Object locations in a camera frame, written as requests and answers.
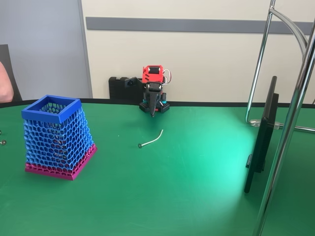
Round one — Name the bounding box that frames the white candle wick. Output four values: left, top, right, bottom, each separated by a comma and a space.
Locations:
138, 129, 164, 149

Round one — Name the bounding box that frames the person's bare forearm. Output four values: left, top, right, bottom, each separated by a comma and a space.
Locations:
0, 61, 14, 103

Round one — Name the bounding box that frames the blue and magenta mesh basket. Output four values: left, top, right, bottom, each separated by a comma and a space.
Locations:
21, 94, 98, 181

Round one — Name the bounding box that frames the black plastic case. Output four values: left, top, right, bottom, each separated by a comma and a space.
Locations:
108, 76, 146, 100

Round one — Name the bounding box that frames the green table cloth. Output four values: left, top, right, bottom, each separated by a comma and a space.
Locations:
0, 98, 315, 236

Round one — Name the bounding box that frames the chrome tube stand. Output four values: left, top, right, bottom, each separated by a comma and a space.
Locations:
245, 0, 315, 236

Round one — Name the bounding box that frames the black gripper camera mount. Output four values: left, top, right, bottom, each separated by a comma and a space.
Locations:
124, 76, 140, 89

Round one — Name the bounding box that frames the gray wall rail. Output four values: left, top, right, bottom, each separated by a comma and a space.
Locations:
85, 16, 315, 35

